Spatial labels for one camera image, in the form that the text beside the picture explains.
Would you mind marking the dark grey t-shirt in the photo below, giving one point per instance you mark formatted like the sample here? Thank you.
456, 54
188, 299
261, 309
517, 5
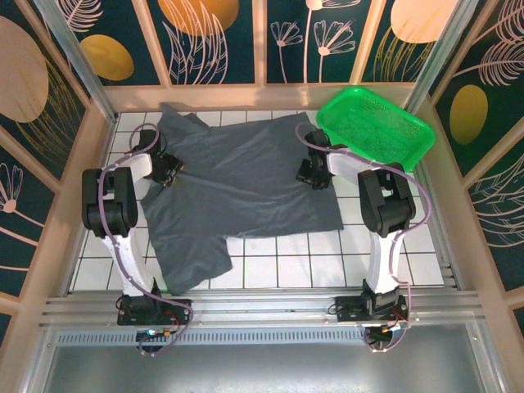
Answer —
245, 172

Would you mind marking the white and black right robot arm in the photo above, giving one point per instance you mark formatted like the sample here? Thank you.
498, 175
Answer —
389, 204

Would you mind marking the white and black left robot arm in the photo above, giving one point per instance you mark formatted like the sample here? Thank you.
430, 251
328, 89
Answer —
110, 204

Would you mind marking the green plastic mesh basket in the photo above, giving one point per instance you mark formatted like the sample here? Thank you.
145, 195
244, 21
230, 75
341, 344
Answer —
368, 118

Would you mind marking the dark panel with orange circle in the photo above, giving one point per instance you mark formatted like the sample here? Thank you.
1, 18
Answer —
196, 41

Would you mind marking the dark panel with white flowers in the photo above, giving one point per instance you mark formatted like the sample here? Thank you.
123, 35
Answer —
315, 41

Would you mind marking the dark panel with single flower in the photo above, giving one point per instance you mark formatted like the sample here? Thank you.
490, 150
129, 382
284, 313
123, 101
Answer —
20, 217

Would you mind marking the dark panel with large pale circle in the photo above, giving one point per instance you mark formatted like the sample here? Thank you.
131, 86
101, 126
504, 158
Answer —
28, 82

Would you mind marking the dark panel with pale circle and stems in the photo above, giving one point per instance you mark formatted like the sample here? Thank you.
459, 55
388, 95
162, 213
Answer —
409, 37

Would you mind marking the dark panel with yellow oval and fern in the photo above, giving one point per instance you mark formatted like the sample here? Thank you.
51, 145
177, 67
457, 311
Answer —
479, 82

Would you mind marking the dark panel with fern leaves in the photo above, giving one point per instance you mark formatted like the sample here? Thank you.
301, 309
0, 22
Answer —
503, 221

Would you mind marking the slotted metal front plate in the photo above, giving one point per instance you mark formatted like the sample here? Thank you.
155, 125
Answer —
262, 364

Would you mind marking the aluminium frame post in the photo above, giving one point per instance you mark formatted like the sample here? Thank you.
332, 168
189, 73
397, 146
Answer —
78, 61
446, 53

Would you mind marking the aluminium front rail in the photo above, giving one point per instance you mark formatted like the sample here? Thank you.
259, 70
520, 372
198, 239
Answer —
262, 305

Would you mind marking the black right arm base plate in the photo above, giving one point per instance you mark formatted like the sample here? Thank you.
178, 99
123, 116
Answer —
348, 313

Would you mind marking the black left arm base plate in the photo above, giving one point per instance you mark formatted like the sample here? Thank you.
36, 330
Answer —
180, 313

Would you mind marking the aluminium side rail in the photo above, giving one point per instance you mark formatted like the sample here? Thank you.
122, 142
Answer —
444, 241

